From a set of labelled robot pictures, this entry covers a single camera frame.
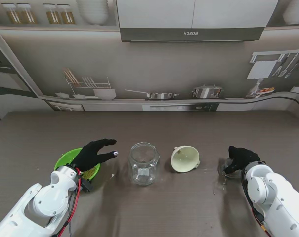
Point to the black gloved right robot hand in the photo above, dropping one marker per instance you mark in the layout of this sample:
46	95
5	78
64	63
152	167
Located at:
245	156

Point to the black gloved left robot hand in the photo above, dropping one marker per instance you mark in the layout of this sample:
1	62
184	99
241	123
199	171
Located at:
88	156

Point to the mung beans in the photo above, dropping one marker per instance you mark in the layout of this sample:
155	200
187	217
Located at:
91	172

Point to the clear glass jar lid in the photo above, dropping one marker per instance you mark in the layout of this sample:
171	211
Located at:
234	174

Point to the green plastic bowl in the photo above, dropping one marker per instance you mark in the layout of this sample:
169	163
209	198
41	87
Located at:
64	158

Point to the cream plastic funnel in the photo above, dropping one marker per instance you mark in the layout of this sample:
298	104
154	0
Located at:
185	160

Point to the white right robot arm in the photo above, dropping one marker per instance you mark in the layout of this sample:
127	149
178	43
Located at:
275	192

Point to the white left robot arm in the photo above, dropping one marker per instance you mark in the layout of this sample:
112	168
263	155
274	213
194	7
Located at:
48	200

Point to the clear glass jar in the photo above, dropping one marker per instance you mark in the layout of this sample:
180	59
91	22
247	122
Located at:
144	170

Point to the printed kitchen backdrop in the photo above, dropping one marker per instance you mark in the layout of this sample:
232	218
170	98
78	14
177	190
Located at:
164	69

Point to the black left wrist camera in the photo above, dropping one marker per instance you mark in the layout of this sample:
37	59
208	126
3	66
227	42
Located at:
87	185

